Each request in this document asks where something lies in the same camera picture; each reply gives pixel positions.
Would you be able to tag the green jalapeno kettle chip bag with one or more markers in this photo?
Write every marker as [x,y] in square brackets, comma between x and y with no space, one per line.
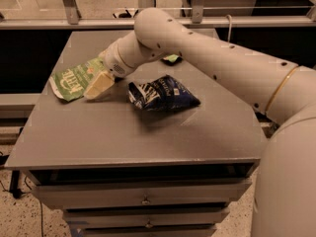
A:
[70,84]

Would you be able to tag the grey metal railing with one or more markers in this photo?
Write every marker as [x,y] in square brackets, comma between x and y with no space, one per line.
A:
[101,14]

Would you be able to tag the light green snack bag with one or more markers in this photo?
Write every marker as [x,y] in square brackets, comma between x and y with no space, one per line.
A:
[171,59]

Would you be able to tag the grey drawer cabinet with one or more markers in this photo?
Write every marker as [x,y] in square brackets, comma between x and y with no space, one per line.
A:
[116,171]

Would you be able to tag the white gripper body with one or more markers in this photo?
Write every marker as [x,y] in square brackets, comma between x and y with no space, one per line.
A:
[113,62]

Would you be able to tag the dark blue chip bag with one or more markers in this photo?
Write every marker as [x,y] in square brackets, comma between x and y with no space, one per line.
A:
[164,94]

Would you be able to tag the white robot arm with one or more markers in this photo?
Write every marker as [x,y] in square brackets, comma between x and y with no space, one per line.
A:
[285,192]

